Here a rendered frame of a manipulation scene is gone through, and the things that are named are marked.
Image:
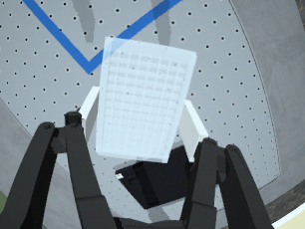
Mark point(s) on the blue tape outline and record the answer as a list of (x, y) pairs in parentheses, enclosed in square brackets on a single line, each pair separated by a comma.
[(74, 52)]

